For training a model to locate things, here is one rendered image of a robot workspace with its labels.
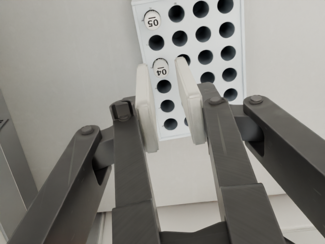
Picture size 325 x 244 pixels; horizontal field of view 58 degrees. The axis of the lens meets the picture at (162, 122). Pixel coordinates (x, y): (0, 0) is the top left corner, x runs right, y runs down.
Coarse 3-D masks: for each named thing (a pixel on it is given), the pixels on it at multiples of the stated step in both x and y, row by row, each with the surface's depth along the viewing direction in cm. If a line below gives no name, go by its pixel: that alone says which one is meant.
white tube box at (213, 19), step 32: (160, 0) 22; (192, 0) 22; (224, 0) 25; (160, 32) 23; (192, 32) 23; (224, 32) 25; (192, 64) 24; (224, 64) 25; (160, 96) 26; (224, 96) 27; (160, 128) 27
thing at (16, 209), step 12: (0, 156) 22; (0, 168) 22; (0, 180) 22; (12, 180) 23; (0, 192) 22; (12, 192) 23; (0, 204) 21; (12, 204) 23; (24, 204) 26; (0, 216) 21; (12, 216) 23; (0, 228) 21; (12, 228) 23; (0, 240) 21
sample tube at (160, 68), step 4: (156, 60) 24; (160, 60) 24; (164, 60) 24; (156, 64) 23; (160, 64) 23; (164, 64) 23; (156, 68) 23; (160, 68) 23; (164, 68) 23; (168, 68) 23; (156, 72) 23; (160, 72) 23; (164, 72) 23; (168, 72) 23; (160, 76) 23; (164, 76) 23
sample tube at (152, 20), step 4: (148, 12) 22; (152, 12) 21; (156, 12) 22; (148, 16) 21; (152, 16) 21; (156, 16) 21; (144, 20) 22; (148, 20) 21; (152, 20) 21; (156, 20) 21; (160, 20) 21; (148, 24) 21; (152, 24) 21; (156, 24) 21; (160, 24) 21; (148, 28) 22; (152, 28) 22; (156, 28) 22
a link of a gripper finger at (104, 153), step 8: (112, 128) 15; (104, 136) 14; (112, 136) 14; (104, 144) 14; (112, 144) 14; (96, 152) 14; (104, 152) 14; (112, 152) 14; (96, 160) 14; (104, 160) 14; (112, 160) 15; (96, 168) 14
